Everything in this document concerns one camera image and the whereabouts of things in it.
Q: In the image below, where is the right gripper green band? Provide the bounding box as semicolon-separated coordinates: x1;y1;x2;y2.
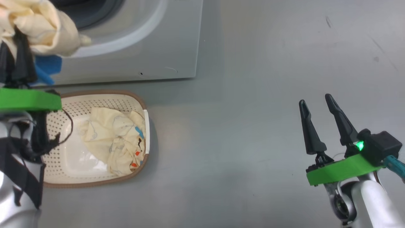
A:
299;93;391;187

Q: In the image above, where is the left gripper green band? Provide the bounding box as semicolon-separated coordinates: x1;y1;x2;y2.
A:
0;28;62;111

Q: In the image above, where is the pale yellow garment blue cuff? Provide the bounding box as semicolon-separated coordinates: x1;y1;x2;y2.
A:
0;0;92;86

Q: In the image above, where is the cream garment with line print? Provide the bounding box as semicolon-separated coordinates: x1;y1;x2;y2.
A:
78;107;147;176

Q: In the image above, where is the white front-load washing machine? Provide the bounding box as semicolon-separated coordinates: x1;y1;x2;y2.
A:
47;0;204;86

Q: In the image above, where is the cream perforated laundry basket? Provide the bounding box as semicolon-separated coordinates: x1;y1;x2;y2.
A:
41;90;151;189

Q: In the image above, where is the teal camera cable connector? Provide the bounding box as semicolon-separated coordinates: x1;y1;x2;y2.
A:
382;155;405;183

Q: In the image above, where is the thin black cable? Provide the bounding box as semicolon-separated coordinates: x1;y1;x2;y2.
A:
47;109;74;149

